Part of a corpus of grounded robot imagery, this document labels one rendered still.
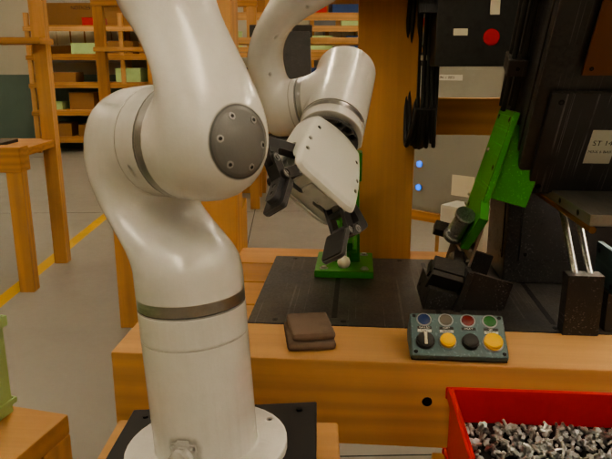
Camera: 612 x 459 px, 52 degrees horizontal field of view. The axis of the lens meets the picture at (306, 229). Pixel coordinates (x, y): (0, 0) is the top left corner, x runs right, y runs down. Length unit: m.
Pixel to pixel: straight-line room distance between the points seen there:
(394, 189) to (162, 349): 0.97
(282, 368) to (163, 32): 0.59
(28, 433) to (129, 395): 0.16
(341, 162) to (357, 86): 0.12
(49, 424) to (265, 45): 0.69
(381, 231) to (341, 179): 0.83
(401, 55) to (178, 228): 0.94
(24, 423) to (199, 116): 0.71
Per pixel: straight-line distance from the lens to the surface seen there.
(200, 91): 0.59
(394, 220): 1.56
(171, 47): 0.61
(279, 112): 0.86
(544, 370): 1.05
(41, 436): 1.11
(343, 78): 0.83
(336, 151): 0.75
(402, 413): 1.06
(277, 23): 0.82
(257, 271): 1.49
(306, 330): 1.04
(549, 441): 0.89
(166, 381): 0.70
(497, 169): 1.18
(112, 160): 0.68
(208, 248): 0.66
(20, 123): 12.12
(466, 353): 1.03
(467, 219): 1.18
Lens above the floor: 1.35
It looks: 14 degrees down
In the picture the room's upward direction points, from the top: straight up
